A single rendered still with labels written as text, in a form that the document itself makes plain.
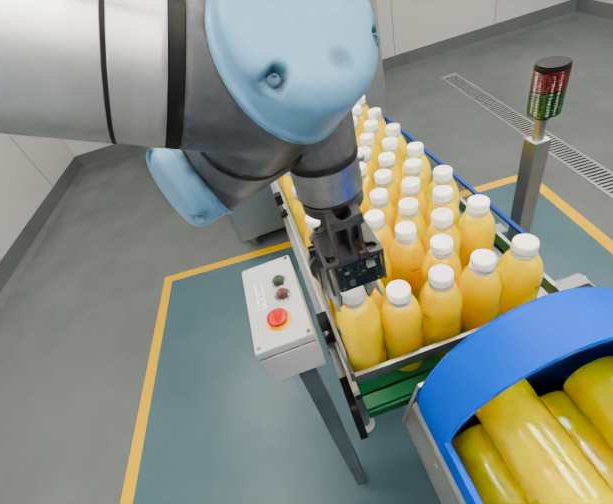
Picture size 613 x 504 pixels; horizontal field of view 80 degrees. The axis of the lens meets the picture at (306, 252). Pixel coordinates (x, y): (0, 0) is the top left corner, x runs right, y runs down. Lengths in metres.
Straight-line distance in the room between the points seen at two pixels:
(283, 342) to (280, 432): 1.19
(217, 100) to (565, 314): 0.38
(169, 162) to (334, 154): 0.15
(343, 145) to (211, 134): 0.20
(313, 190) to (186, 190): 0.14
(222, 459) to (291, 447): 0.31
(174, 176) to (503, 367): 0.34
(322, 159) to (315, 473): 1.45
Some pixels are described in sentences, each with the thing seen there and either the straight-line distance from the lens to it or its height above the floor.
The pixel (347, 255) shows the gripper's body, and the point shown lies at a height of 1.29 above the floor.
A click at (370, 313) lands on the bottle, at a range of 0.58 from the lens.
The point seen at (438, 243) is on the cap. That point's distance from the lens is 0.67.
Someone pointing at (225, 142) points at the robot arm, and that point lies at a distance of 0.18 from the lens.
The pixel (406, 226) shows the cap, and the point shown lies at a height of 1.11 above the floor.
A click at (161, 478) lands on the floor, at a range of 1.94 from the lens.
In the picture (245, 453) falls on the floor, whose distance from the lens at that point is 1.79.
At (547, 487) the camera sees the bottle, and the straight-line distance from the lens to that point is 0.47.
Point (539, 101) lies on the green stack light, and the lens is 0.91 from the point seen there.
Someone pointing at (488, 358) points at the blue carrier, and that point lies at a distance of 0.43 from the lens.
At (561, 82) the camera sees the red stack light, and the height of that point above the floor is 1.23.
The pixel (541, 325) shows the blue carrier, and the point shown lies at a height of 1.23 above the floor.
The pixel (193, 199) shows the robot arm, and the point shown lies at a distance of 0.28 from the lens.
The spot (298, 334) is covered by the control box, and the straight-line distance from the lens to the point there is 0.60.
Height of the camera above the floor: 1.58
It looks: 42 degrees down
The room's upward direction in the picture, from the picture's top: 19 degrees counter-clockwise
